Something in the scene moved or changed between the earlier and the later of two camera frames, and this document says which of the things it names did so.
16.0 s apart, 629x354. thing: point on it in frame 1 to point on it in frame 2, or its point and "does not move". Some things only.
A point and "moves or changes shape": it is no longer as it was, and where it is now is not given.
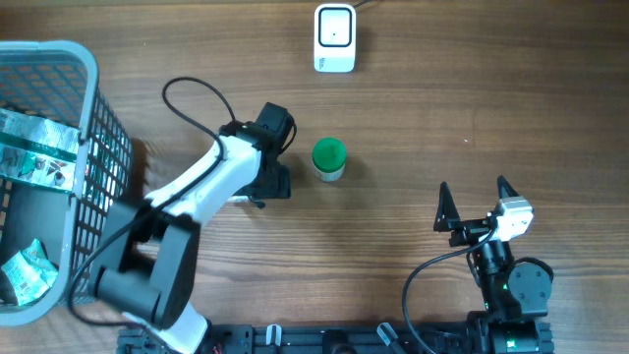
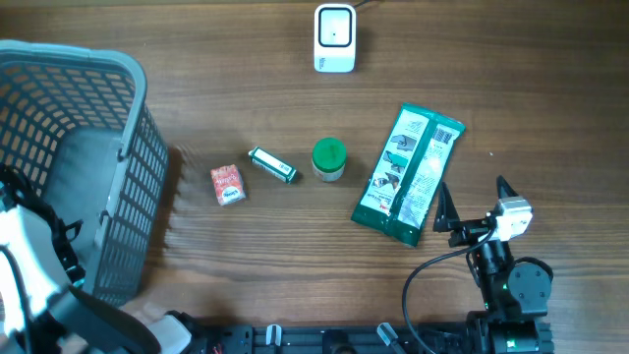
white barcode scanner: [335, 38] does not move
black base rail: [282, 338] does not move
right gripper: [447, 218] does not move
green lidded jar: [328, 159] does not move
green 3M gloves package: [37, 150] to [408, 173]
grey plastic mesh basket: [56, 84] moves or changes shape
